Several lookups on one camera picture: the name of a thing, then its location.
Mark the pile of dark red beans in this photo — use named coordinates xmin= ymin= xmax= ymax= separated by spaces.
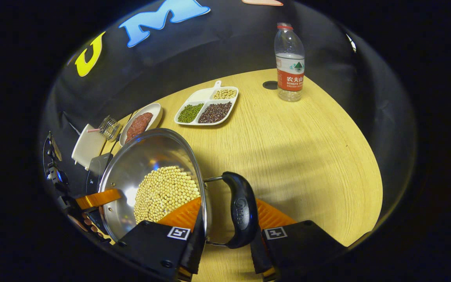
xmin=198 ymin=101 xmax=233 ymax=124

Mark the black backdrop cloth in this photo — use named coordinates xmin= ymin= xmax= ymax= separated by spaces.
xmin=40 ymin=0 xmax=418 ymax=251

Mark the clear plastic water bottle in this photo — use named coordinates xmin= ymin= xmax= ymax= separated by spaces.
xmin=274 ymin=22 xmax=305 ymax=102

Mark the black induction cooktop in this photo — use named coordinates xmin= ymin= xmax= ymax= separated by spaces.
xmin=86 ymin=153 xmax=114 ymax=196

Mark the white toaster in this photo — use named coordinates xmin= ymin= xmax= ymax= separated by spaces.
xmin=71 ymin=124 xmax=106 ymax=170

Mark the brown meat patty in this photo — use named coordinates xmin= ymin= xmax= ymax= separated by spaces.
xmin=133 ymin=112 xmax=153 ymax=132
xmin=125 ymin=123 xmax=144 ymax=142

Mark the stainless steel pot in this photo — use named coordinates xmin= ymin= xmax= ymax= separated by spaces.
xmin=98 ymin=128 xmax=260 ymax=249

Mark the pile of green mung beans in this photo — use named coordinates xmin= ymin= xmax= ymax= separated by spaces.
xmin=177 ymin=103 xmax=204 ymax=123

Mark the round white plate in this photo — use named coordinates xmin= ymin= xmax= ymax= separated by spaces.
xmin=119 ymin=103 xmax=163 ymax=147

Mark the white divided dish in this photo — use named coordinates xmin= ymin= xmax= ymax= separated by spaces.
xmin=174 ymin=80 xmax=239 ymax=126

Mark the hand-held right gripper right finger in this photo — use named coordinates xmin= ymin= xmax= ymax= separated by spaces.
xmin=249 ymin=199 xmax=347 ymax=282

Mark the large pile of soybeans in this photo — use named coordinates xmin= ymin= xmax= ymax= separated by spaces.
xmin=133 ymin=166 xmax=201 ymax=224

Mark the metal wire holder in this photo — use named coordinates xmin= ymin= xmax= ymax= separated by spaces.
xmin=99 ymin=115 xmax=122 ymax=141

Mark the small pile of soybeans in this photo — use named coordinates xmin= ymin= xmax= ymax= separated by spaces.
xmin=212 ymin=89 xmax=237 ymax=100

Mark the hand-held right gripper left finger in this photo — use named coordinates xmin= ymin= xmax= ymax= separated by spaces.
xmin=117 ymin=197 xmax=206 ymax=282

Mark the black power cable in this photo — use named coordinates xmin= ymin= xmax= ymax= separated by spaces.
xmin=110 ymin=113 xmax=135 ymax=154

